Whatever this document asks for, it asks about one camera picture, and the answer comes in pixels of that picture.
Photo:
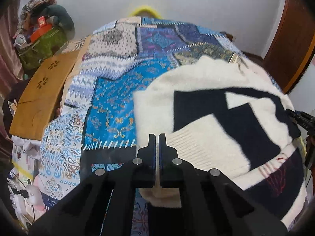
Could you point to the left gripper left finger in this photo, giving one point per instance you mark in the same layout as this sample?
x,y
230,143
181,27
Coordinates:
x,y
103,203

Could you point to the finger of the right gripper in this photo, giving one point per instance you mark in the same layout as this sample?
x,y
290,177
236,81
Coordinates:
x,y
305,120

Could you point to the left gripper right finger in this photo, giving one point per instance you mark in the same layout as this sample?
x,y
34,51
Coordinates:
x,y
216,205

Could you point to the black and cream striped sweater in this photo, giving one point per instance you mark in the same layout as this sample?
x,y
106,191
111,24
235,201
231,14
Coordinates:
x,y
228,116

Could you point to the pile of patterned clothes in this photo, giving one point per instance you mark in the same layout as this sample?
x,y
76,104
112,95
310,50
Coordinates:
x,y
33,7

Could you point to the brown wooden door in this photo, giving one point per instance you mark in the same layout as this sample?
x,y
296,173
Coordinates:
x,y
292,48

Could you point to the blue patchwork bedspread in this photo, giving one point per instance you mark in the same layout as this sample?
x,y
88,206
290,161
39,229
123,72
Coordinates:
x,y
100,130

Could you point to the wooden lap desk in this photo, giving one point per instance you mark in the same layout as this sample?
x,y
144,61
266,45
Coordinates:
x,y
38,103

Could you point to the green storage basket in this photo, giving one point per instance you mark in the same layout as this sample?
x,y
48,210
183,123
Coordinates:
x,y
44,47

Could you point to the striped pink curtain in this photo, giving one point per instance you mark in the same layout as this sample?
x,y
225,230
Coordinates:
x,y
11,68

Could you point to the orange box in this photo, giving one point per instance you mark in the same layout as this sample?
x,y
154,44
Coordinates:
x,y
43,28

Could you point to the dark green jacket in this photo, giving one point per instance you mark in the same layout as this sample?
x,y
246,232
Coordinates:
x,y
61,17

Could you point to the yellow foam tube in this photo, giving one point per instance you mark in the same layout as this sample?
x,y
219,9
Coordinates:
x,y
145,11

